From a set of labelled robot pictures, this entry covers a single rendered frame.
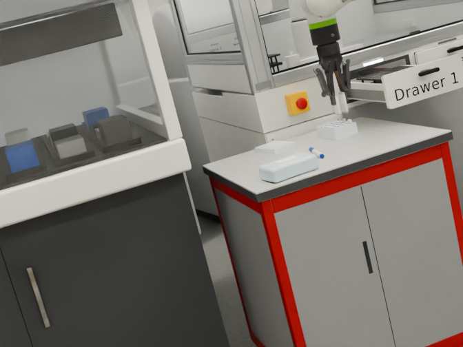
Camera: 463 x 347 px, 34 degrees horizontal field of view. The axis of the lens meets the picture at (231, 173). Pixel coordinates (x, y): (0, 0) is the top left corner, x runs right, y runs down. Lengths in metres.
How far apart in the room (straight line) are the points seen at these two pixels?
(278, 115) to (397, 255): 0.72
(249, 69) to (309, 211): 0.71
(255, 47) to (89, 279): 0.97
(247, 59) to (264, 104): 0.17
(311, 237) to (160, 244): 0.55
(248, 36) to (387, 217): 0.83
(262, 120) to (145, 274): 0.68
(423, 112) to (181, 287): 1.13
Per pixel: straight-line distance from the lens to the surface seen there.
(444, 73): 2.57
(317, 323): 2.22
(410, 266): 2.30
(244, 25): 2.63
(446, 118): 2.98
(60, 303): 2.44
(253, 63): 2.64
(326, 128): 2.51
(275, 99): 2.67
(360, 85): 2.66
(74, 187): 2.29
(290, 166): 2.09
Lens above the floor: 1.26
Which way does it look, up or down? 12 degrees down
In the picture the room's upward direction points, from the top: 14 degrees counter-clockwise
